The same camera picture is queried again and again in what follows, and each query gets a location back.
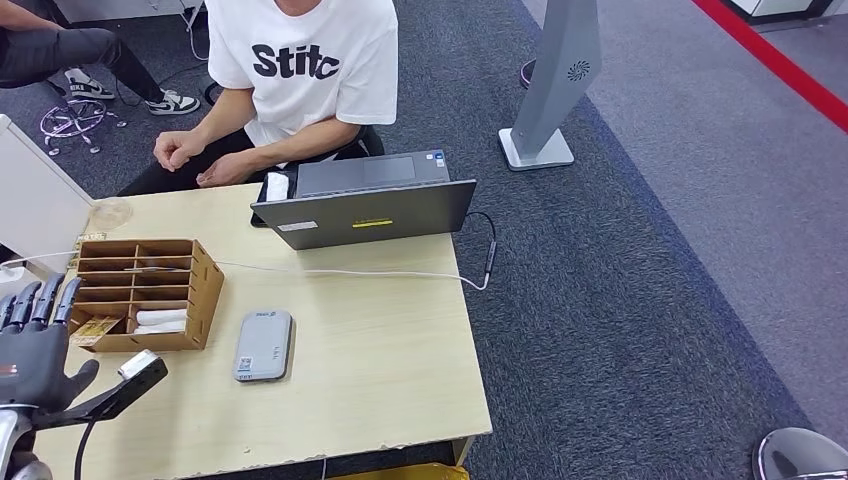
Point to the person's right hand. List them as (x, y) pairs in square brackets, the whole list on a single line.
[(175, 149)]

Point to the person's left hand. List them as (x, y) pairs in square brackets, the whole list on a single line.
[(225, 172)]

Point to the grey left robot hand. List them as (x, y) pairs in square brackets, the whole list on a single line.
[(33, 371)]

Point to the wooden card organizer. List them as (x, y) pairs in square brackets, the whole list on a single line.
[(205, 298)]

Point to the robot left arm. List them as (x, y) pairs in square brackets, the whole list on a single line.
[(8, 437)]

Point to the person's right forearm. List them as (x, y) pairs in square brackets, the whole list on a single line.
[(222, 119)]

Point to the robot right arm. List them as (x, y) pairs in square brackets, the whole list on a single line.
[(795, 457)]

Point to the person's left forearm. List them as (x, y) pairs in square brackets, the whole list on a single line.
[(298, 142)]

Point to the white card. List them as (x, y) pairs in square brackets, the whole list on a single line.
[(277, 187)]

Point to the person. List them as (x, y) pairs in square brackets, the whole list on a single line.
[(53, 50), (305, 86)]

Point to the grey card reader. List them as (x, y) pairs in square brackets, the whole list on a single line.
[(262, 344)]

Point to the black phone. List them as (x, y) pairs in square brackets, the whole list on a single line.
[(260, 192)]

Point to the clear round disc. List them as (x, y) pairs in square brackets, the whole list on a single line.
[(111, 213)]

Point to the chrome stool base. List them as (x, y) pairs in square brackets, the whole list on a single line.
[(78, 122)]

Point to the white rolled cloth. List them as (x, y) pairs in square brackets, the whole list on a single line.
[(161, 316), (159, 328)]

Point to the grey laptop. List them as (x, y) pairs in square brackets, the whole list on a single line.
[(364, 215)]

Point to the white cabinet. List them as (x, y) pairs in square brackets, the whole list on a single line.
[(132, 8), (775, 8)]

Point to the dark round base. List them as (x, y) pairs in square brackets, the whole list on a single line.
[(526, 73)]

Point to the grey kiosk stand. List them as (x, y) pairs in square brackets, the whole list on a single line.
[(556, 66)]

